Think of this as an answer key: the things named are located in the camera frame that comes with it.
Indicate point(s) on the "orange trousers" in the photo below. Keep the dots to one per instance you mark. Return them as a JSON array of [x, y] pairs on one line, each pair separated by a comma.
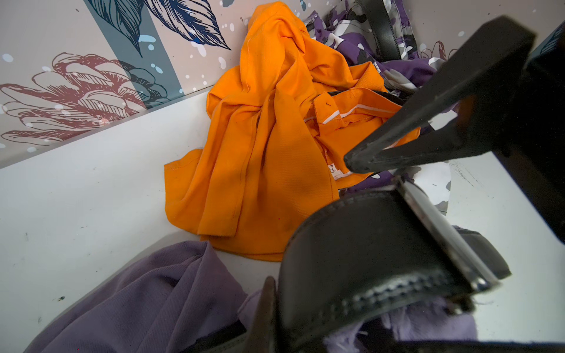
[[275, 150]]

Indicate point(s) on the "purple camouflage trousers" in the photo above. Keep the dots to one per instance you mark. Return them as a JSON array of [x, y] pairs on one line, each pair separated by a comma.
[[346, 30]]

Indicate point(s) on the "black belt on orange trousers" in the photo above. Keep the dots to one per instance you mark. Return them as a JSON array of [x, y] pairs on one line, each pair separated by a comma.
[[371, 93]]

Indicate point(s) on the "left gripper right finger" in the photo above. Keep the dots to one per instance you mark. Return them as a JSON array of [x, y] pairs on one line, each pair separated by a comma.
[[481, 78]]

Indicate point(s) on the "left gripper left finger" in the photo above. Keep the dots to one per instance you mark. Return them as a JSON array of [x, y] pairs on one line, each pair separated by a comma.
[[473, 346]]

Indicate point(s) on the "lavender purple trousers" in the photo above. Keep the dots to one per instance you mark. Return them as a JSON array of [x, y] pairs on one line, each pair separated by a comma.
[[169, 300]]

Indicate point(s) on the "black leather belt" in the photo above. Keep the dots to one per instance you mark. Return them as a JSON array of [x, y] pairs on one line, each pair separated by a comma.
[[358, 258]]

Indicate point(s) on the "black belt on camouflage trousers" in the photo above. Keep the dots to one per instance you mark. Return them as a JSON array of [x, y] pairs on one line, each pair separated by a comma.
[[378, 15]]

